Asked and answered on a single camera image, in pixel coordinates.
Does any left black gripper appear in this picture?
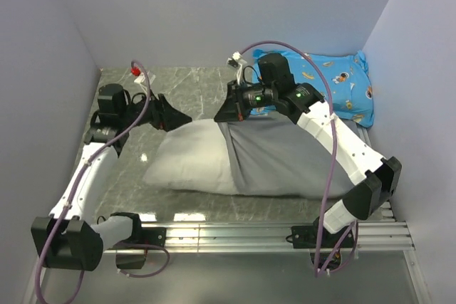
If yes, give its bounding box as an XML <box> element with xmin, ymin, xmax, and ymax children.
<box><xmin>120</xmin><ymin>89</ymin><xmax>192</xmax><ymax>132</ymax></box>

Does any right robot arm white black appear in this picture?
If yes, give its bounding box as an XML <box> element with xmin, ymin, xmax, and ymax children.
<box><xmin>214</xmin><ymin>52</ymin><xmax>402</xmax><ymax>247</ymax></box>

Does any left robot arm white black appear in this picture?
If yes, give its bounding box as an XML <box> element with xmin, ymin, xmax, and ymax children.
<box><xmin>31</xmin><ymin>83</ymin><xmax>192</xmax><ymax>271</ymax></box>

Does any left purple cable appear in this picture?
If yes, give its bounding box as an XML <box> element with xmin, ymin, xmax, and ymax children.
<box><xmin>34</xmin><ymin>58</ymin><xmax>171</xmax><ymax>304</ymax></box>

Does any blue cartoon print pillow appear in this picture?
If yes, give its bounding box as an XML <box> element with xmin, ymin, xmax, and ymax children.
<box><xmin>249</xmin><ymin>49</ymin><xmax>375</xmax><ymax>127</ymax></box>

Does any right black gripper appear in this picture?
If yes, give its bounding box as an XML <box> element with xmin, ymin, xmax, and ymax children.
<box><xmin>214</xmin><ymin>79</ymin><xmax>277</xmax><ymax>122</ymax></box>

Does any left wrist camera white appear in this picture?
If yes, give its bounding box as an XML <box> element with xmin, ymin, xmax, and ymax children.
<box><xmin>130</xmin><ymin>66</ymin><xmax>156</xmax><ymax>85</ymax></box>

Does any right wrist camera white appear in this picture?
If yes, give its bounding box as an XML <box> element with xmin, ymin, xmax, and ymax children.
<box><xmin>227</xmin><ymin>51</ymin><xmax>253</xmax><ymax>85</ymax></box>

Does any aluminium mounting rail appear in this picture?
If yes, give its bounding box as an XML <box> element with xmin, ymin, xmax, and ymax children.
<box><xmin>161</xmin><ymin>221</ymin><xmax>415</xmax><ymax>253</ymax></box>

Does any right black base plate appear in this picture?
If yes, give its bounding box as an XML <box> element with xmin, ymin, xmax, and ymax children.
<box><xmin>285</xmin><ymin>224</ymin><xmax>355</xmax><ymax>249</ymax></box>

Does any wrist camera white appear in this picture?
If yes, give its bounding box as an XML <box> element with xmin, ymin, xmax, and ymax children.
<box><xmin>130</xmin><ymin>66</ymin><xmax>156</xmax><ymax>85</ymax></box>
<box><xmin>227</xmin><ymin>51</ymin><xmax>253</xmax><ymax>85</ymax></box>

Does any white pillow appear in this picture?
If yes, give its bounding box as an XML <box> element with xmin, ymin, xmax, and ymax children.
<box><xmin>143</xmin><ymin>119</ymin><xmax>239</xmax><ymax>195</ymax></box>

